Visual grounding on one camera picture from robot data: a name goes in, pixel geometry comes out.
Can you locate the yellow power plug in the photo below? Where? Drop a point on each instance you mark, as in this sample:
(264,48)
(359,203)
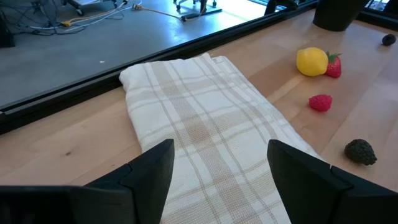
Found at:
(65,23)

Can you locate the white beige plaid towel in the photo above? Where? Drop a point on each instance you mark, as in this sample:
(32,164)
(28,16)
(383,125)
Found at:
(202,124)

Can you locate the red plastic strawberry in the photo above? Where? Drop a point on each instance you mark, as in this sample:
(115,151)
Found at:
(334,67)

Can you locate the office chair wheeled base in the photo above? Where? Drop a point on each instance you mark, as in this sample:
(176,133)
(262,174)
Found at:
(202,4)

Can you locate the yellow plastic lemon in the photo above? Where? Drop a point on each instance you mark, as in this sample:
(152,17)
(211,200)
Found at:
(311,62)

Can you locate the green plant in black pot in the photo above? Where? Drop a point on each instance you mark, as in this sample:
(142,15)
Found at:
(339,15)

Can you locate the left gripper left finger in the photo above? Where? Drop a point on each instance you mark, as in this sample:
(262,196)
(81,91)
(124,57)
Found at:
(146,186)

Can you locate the dark plastic blackberry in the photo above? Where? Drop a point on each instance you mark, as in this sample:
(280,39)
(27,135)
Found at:
(389,40)
(360,152)

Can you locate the red plastic raspberry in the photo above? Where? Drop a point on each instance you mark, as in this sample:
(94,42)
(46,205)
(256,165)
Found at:
(320,103)

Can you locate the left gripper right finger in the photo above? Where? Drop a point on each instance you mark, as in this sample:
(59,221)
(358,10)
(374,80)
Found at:
(311,193)

